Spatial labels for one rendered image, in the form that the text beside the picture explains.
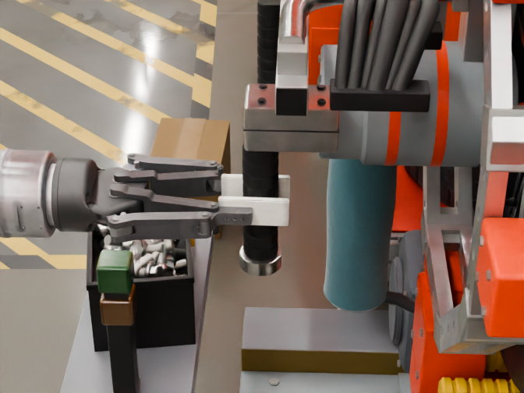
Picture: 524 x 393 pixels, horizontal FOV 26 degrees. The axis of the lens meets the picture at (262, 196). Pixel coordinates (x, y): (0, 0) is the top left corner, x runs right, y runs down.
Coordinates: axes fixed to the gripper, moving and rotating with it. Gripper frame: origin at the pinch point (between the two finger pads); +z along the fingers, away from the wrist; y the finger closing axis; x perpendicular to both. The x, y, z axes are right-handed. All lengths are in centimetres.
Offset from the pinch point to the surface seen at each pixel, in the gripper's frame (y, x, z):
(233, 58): -196, -83, -16
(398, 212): -80, -56, 23
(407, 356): -39, -55, 22
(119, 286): -10.0, -19.6, -16.7
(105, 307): -10.0, -22.9, -18.6
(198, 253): -42, -38, -11
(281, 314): -66, -70, 2
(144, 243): -26.7, -25.5, -16.2
